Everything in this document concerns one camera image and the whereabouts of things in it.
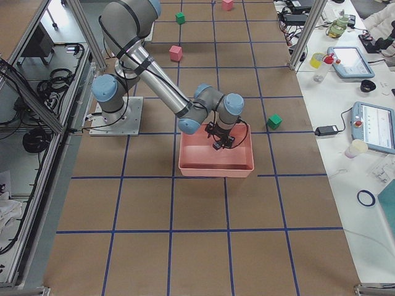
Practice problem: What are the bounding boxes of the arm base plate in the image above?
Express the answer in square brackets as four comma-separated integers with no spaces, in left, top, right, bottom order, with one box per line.
[89,96,144,136]
[144,22,155,43]

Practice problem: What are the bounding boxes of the white cloth in cabinet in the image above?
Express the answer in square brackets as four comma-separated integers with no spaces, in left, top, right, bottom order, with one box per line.
[0,171,24,232]

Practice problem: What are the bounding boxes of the green cube near bin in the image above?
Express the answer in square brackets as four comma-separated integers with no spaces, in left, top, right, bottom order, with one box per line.
[267,113,283,130]

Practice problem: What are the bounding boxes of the aluminium frame post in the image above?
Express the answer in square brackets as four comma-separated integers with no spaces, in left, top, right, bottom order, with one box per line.
[288,0,326,70]

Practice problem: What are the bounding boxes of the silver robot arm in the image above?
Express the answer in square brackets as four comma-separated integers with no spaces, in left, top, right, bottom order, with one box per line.
[92,1,244,150]

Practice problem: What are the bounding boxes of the far teach pendant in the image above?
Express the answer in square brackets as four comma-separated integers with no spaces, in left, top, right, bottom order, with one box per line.
[327,46,375,80]

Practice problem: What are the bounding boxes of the pink cube far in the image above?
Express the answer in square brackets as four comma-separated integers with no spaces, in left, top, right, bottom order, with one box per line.
[222,0,234,11]

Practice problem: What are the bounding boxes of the blue tape ring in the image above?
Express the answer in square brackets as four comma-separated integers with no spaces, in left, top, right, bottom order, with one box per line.
[357,190,376,207]

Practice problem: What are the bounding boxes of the pink cube near arms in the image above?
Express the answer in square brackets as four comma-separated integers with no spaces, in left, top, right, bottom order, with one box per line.
[168,46,183,62]

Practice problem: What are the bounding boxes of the green lidded jar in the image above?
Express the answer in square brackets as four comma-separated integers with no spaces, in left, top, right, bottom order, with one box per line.
[326,14,349,39]

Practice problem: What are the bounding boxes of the clear squeeze bottle red cap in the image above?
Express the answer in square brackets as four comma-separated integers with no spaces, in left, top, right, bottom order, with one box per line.
[313,53,335,83]

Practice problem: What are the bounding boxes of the yellow tape roll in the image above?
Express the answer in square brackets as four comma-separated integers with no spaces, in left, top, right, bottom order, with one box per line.
[309,52,325,69]

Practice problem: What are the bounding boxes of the black power adapter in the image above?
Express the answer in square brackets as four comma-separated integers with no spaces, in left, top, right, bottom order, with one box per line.
[314,125,339,136]

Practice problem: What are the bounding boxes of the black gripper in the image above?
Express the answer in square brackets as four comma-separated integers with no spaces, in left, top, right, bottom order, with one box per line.
[206,121,235,150]

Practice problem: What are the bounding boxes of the teach pendant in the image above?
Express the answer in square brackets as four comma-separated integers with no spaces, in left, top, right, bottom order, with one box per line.
[327,46,375,80]
[351,101,394,154]

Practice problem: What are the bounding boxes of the near teach pendant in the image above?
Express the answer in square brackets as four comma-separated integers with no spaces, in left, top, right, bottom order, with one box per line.
[351,101,394,154]

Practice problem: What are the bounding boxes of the pink plastic bin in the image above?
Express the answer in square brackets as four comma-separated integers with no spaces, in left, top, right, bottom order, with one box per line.
[178,123,254,178]

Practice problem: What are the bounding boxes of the green cube far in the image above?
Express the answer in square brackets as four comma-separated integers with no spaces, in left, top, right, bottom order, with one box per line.
[175,12,186,25]

